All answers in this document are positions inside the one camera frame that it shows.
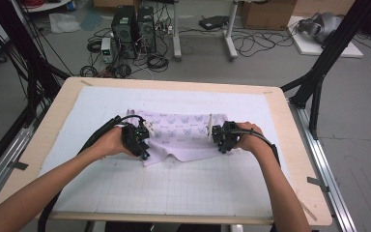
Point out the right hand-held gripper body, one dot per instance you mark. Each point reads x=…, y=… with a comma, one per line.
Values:
x=228, y=135

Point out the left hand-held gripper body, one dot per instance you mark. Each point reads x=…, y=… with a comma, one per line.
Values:
x=132, y=138

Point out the lilac printed towel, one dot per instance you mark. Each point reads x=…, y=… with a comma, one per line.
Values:
x=180, y=138

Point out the person's left hand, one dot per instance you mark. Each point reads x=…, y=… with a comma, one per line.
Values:
x=111, y=143

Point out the person's right hand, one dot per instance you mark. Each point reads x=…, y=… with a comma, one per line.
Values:
x=252, y=138

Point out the white foam mat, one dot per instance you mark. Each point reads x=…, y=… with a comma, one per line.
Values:
x=180, y=190

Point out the white power supply unit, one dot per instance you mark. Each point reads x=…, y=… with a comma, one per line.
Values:
x=107, y=50

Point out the white desk leg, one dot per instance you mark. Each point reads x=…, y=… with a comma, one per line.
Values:
x=176, y=32
x=230, y=35

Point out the black tape strip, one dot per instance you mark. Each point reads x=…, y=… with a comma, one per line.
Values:
x=317, y=183
x=18, y=165

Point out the narrow black computer tower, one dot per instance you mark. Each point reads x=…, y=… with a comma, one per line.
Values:
x=146, y=30

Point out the wide black computer tower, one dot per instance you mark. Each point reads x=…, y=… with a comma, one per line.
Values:
x=124, y=32

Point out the flat black device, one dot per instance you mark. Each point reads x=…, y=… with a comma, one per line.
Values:
x=213, y=22

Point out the white floor board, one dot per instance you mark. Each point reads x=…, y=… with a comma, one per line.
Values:
x=309, y=48

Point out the cardboard box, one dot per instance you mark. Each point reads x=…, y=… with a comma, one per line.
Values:
x=267, y=14

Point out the white plastic bag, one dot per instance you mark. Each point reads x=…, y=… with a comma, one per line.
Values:
x=64, y=23

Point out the grey headset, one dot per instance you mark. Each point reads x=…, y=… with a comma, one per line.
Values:
x=322, y=25

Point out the aluminium rail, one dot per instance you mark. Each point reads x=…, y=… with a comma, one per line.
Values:
x=322, y=167
x=3, y=164

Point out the black metal frame stand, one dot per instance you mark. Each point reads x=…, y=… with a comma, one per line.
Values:
x=29, y=64
x=328, y=54

